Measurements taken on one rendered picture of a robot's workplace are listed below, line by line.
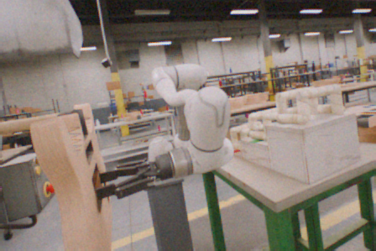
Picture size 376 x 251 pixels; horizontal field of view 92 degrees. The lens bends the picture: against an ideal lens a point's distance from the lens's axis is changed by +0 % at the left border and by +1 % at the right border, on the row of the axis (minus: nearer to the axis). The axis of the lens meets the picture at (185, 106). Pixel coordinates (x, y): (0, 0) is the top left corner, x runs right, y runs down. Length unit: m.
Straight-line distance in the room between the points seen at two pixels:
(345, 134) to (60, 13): 0.88
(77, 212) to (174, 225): 1.11
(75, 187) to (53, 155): 0.09
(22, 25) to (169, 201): 1.23
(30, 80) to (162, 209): 11.71
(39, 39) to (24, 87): 12.20
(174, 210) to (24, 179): 0.92
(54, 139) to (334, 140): 0.76
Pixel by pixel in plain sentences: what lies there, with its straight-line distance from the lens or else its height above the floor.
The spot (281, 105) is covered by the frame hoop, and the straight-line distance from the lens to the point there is 0.72.
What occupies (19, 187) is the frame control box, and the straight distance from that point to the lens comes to 0.92.
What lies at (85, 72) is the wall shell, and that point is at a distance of 11.96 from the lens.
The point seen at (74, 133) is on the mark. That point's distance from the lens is 0.51.
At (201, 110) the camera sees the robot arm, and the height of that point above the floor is 1.21.
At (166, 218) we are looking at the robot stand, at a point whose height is 0.45.
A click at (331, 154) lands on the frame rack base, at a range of 0.77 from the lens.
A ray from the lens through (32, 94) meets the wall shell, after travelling 12.53.
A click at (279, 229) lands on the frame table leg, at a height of 0.84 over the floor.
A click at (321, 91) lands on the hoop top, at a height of 1.20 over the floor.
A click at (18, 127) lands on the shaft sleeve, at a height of 1.25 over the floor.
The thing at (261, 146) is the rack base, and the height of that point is 1.01.
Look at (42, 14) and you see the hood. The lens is 0.51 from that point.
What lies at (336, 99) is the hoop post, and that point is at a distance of 0.81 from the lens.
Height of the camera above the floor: 1.25
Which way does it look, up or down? 3 degrees down
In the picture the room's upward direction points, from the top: 9 degrees counter-clockwise
